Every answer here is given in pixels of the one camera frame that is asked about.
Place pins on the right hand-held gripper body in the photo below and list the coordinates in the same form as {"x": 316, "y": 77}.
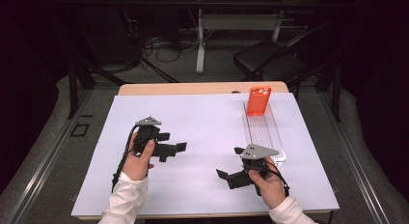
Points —
{"x": 257, "y": 151}

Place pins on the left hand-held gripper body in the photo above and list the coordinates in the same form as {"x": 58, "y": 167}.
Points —
{"x": 146, "y": 132}

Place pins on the clear plastic tray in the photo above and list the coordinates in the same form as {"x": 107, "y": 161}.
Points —
{"x": 265, "y": 134}

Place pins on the orange phone case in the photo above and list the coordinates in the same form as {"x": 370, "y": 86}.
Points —
{"x": 259, "y": 101}

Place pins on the person's left hand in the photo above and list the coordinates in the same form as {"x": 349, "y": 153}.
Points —
{"x": 136, "y": 166}

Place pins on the person's right hand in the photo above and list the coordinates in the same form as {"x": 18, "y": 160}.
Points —
{"x": 271, "y": 188}

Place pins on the black metal stand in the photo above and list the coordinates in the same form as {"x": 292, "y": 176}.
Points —
{"x": 73, "y": 89}
{"x": 337, "y": 95}

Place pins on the black folding chair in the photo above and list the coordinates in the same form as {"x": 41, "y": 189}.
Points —
{"x": 273, "y": 61}

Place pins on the black horizontal bar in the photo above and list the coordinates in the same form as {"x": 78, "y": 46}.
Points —
{"x": 128, "y": 3}

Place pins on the metal floor rail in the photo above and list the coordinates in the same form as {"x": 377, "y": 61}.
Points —
{"x": 48, "y": 156}
{"x": 353, "y": 156}

